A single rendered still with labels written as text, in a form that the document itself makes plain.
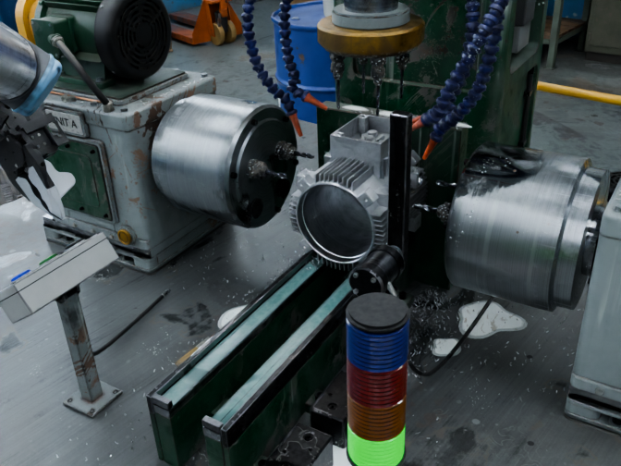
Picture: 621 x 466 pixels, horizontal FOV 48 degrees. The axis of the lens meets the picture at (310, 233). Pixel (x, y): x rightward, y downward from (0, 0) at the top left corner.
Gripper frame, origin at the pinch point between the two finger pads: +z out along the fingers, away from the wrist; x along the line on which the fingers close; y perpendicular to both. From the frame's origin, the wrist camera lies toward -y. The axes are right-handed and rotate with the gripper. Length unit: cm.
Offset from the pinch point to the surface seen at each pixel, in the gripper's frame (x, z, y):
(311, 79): 93, -4, 208
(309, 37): 83, -20, 208
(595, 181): -61, 36, 40
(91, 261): -3.5, 9.0, -1.1
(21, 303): -2.6, 8.8, -13.5
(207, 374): -12.6, 31.8, -0.9
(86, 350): 5.9, 20.9, -5.0
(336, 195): -13, 23, 46
